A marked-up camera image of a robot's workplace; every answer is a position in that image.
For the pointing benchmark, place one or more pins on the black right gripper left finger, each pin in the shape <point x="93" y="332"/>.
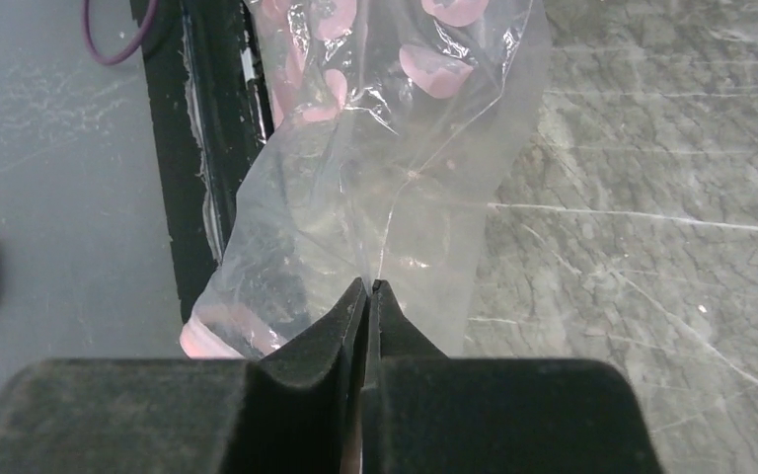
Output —
<point x="289" y="412"/>

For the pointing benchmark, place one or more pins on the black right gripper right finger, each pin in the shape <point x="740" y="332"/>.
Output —
<point x="425" y="412"/>

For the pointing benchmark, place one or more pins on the clear zip top bag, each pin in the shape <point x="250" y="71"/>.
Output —
<point x="395" y="122"/>

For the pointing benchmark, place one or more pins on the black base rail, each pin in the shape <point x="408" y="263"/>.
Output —
<point x="211" y="118"/>

